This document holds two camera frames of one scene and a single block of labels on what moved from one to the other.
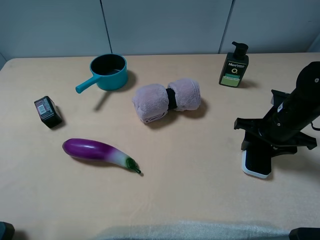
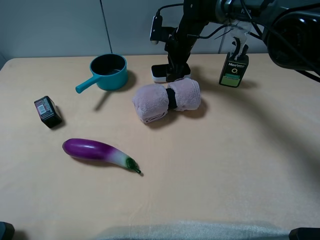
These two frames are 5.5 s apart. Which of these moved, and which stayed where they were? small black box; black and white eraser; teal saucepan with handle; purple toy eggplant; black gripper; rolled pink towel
Moved: black gripper; black and white eraser
Stayed: purple toy eggplant; small black box; rolled pink towel; teal saucepan with handle
